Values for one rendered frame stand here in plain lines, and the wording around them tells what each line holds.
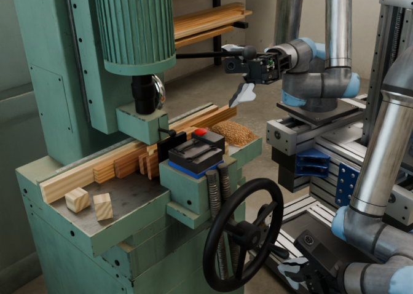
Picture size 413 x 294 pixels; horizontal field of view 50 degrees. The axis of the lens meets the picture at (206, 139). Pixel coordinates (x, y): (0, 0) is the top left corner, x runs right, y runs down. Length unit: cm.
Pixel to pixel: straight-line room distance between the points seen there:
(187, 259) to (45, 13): 75
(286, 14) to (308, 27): 322
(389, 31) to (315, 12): 312
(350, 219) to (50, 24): 86
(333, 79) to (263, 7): 371
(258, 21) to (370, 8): 127
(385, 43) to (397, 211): 55
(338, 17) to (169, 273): 86
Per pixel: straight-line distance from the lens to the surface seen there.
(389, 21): 157
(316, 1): 464
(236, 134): 126
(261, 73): 113
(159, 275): 119
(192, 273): 130
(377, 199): 102
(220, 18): 414
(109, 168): 113
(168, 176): 106
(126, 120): 119
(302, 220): 212
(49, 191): 109
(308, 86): 131
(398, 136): 100
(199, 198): 101
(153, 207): 106
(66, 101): 126
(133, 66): 103
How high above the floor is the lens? 150
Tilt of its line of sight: 27 degrees down
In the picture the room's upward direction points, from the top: 2 degrees counter-clockwise
